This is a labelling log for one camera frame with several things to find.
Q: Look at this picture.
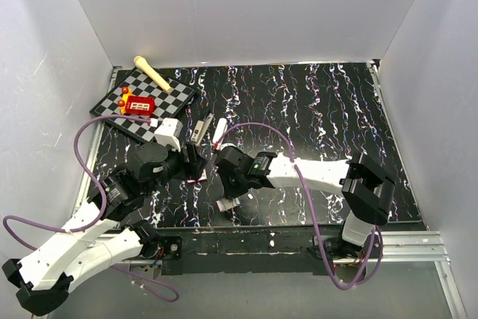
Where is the right aluminium frame rail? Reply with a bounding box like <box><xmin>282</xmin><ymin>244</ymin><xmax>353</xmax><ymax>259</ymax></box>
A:
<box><xmin>332</xmin><ymin>231</ymin><xmax>449</xmax><ymax>262</ymax></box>

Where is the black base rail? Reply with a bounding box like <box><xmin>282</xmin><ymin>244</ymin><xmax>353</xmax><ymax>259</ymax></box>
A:
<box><xmin>115</xmin><ymin>223</ymin><xmax>385</xmax><ymax>277</ymax></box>

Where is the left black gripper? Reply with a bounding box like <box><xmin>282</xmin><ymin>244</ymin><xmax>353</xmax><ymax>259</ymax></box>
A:
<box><xmin>143</xmin><ymin>140</ymin><xmax>207</xmax><ymax>197</ymax></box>

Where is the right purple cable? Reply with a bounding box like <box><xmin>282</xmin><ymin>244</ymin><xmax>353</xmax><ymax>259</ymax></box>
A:
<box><xmin>215</xmin><ymin>123</ymin><xmax>384</xmax><ymax>291</ymax></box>

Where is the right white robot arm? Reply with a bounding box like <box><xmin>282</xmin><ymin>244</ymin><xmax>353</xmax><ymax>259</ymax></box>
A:
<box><xmin>214</xmin><ymin>146</ymin><xmax>395</xmax><ymax>258</ymax></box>

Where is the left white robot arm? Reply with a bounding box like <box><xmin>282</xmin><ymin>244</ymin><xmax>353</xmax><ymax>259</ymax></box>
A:
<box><xmin>1</xmin><ymin>143</ymin><xmax>207</xmax><ymax>317</ymax></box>

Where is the red yellow toy bus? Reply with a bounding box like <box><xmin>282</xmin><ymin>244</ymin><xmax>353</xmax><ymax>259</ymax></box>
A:
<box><xmin>117</xmin><ymin>87</ymin><xmax>155</xmax><ymax>116</ymax></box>

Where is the purple cable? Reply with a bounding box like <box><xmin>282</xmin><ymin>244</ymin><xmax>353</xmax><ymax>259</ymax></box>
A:
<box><xmin>215</xmin><ymin>123</ymin><xmax>384</xmax><ymax>291</ymax></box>
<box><xmin>2</xmin><ymin>115</ymin><xmax>180</xmax><ymax>302</ymax></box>

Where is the red white staple box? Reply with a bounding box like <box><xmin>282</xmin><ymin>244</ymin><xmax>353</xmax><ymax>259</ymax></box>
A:
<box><xmin>187</xmin><ymin>170</ymin><xmax>208</xmax><ymax>184</ymax></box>

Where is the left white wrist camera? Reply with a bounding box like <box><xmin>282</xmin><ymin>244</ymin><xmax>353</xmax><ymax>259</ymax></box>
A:
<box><xmin>154</xmin><ymin>118</ymin><xmax>183</xmax><ymax>151</ymax></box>

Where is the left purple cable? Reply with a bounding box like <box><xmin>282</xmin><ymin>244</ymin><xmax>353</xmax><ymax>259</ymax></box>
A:
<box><xmin>2</xmin><ymin>115</ymin><xmax>180</xmax><ymax>302</ymax></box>

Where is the open staple box tray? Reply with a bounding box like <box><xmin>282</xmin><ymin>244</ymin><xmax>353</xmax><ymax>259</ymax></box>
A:
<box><xmin>216</xmin><ymin>198</ymin><xmax>240</xmax><ymax>212</ymax></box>

